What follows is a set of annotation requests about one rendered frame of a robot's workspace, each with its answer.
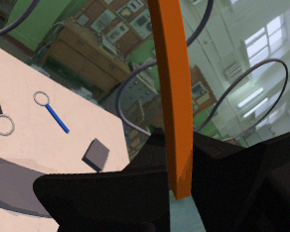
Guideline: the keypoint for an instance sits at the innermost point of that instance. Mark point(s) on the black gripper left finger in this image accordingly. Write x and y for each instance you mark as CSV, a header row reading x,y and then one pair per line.
x,y
139,193

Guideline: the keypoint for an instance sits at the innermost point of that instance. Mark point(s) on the orange handle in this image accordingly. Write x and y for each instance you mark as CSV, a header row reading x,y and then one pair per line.
x,y
168,31

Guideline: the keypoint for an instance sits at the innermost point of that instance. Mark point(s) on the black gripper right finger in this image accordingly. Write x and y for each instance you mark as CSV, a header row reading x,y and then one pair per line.
x,y
226,177

